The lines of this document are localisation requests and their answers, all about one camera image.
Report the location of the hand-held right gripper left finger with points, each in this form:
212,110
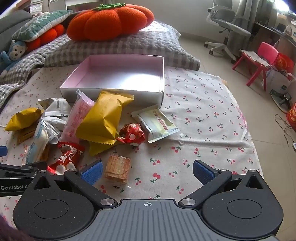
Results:
92,173

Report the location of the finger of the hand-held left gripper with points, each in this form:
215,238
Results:
2,151
23,168

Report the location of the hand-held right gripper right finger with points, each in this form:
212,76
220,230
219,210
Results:
203,172

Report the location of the large red snack packet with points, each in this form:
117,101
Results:
67,157

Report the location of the large yellow snack packet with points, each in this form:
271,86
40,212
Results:
101,118

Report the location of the white cardboard box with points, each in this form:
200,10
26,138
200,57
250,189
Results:
120,74

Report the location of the clear-wrapped wafer biscuit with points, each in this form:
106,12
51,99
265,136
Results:
116,168

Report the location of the yellow zigzag-edged snack packet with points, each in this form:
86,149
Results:
99,148

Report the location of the brown wafer packet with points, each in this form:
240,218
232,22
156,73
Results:
26,135

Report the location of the white blue snack packet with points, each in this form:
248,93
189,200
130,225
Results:
37,139

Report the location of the small yellow snack packet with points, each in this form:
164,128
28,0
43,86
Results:
23,118

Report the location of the dark maroon cloth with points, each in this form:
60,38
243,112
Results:
11,231

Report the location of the crumpled red snack packet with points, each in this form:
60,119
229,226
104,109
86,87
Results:
130,135

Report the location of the pink snack packet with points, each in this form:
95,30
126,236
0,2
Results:
76,120

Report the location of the cherry print sheet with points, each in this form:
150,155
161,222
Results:
196,115

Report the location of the cream snack packet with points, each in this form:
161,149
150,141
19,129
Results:
157,125

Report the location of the white grey printed snack packet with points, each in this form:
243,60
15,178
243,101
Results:
57,106

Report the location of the blue monkey plush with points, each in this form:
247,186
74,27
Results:
13,52

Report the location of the large red gift bag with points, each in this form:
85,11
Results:
292,115

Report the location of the black floor device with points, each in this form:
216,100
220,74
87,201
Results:
281,98

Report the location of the white carton box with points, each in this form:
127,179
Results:
275,78

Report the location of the small orange cushion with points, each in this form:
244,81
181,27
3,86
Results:
46,34

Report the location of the patterned cloth on chair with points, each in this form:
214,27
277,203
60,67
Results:
254,56

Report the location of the dark grey sofa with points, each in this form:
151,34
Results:
11,20

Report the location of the green snowflake pillow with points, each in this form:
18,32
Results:
39,25

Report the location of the small red gift bag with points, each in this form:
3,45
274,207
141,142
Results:
283,63

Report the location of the red plastic child chair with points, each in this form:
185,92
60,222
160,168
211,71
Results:
268,52

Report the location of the grey office chair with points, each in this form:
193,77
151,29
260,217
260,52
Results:
229,30

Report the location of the orange pumpkin cushion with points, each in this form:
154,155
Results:
108,23

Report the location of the wooden desk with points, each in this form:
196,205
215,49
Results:
266,32

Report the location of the white bookshelf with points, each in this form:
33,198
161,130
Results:
57,5

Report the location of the grey curtain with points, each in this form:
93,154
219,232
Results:
247,11

